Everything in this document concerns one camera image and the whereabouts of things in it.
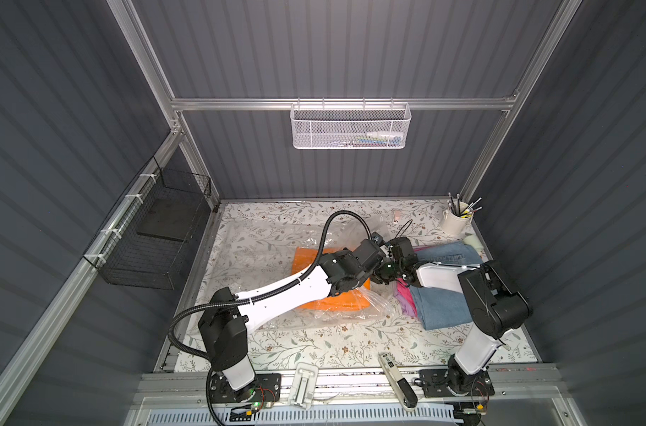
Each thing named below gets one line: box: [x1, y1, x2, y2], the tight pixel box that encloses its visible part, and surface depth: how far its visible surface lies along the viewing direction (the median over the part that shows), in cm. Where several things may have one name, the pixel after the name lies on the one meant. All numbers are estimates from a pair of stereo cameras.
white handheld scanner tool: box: [378, 352, 418, 412], surface depth 72 cm
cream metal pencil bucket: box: [442, 200, 474, 237], surface depth 107 cm
